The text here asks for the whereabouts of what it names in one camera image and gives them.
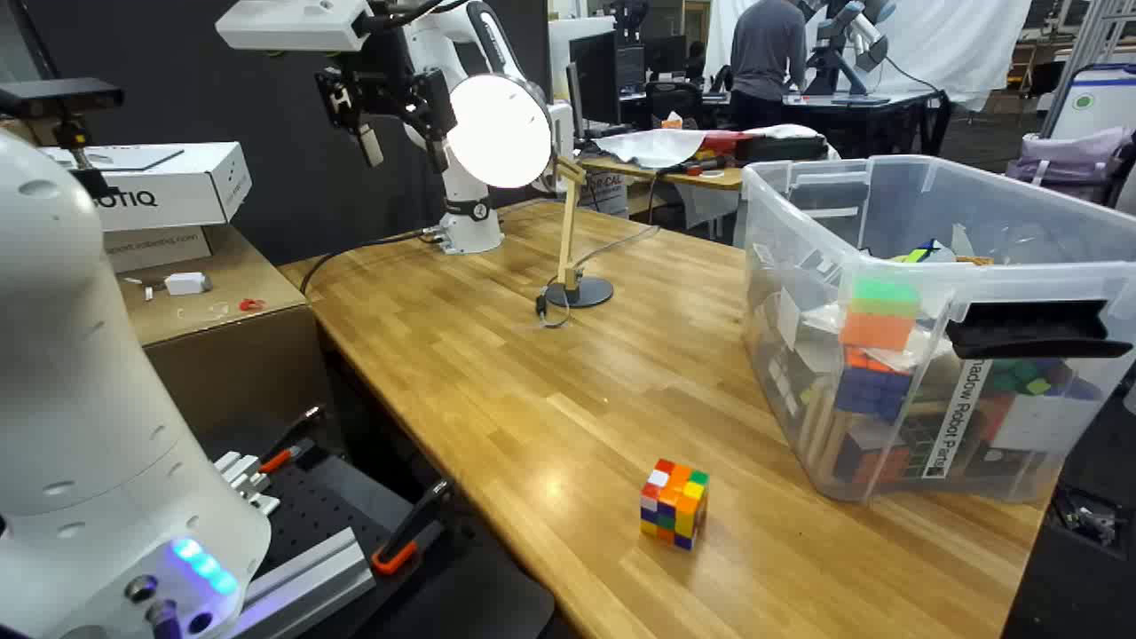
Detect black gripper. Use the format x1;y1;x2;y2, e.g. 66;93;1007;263
345;53;458;176

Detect multicolour Rubik's cube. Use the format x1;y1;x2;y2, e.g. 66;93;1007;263
634;453;713;554

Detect green and orange cube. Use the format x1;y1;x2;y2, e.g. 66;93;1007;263
836;274;928;354

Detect blue puzzle cube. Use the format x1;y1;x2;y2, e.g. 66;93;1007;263
832;362;916;428

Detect black backdrop curtain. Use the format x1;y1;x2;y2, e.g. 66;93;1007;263
16;0;554;267

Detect white printed cardboard box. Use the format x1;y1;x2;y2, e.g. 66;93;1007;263
40;138;257;235

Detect white sheet on desk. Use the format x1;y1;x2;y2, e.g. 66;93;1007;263
584;125;716;170

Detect small white device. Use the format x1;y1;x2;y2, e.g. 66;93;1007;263
163;270;214;300

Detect large brown cardboard box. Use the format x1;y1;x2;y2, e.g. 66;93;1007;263
106;224;338;453

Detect wooden background desk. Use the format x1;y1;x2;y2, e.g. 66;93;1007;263
574;149;754;235

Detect person in grey shirt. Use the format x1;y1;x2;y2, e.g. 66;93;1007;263
726;0;812;131

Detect clear plastic storage bin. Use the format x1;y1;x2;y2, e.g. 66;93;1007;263
739;153;1136;506

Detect black draped table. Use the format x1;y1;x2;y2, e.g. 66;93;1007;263
705;90;958;160

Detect black breadboard platform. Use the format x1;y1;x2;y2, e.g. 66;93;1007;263
261;452;560;639

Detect white hanging curtain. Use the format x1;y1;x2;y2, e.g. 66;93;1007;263
703;0;1038;112

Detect lavender bag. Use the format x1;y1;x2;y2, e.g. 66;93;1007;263
1005;125;1136;206

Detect white and blue crate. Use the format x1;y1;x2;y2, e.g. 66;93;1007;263
1047;59;1136;143

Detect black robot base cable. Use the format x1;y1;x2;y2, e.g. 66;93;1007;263
296;226;433;298

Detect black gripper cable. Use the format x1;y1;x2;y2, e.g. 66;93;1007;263
357;0;473;38

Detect red-handled bar clamp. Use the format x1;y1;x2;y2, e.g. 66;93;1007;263
250;401;330;479

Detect black camera on stand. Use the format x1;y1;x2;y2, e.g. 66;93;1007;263
0;76;128;203

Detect orange-handled bar clamp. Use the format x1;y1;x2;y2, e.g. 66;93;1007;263
366;479;454;583

